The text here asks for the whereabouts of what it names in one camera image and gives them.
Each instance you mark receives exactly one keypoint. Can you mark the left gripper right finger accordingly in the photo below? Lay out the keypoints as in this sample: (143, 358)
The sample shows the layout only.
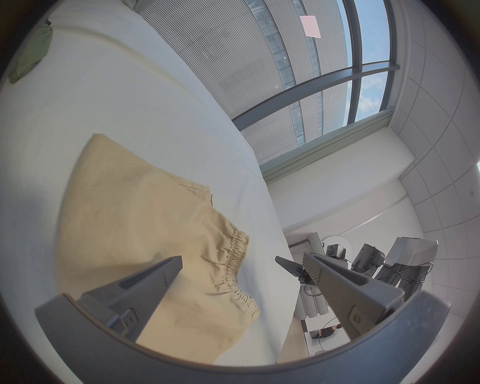
(356, 300)

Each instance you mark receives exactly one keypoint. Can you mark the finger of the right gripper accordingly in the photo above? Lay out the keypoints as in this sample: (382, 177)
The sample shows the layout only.
(288, 267)

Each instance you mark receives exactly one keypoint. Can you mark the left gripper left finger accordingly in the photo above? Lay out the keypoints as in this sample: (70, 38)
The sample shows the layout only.
(135, 296)

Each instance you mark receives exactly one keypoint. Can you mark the tan shorts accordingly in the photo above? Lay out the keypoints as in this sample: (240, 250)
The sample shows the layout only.
(131, 210)

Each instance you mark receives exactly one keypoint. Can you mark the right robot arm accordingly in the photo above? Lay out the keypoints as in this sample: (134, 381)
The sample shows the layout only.
(408, 255)

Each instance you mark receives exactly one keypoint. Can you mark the window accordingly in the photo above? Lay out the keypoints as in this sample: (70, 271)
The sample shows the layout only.
(300, 75)

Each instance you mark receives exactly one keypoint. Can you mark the green garment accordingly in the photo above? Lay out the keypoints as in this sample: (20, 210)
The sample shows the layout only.
(32, 52)

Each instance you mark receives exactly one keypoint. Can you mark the grey-green curtain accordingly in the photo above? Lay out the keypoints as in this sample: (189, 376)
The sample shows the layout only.
(138, 4)

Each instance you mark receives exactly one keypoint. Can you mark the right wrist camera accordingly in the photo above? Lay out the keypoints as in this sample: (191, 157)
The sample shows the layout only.
(337, 252)

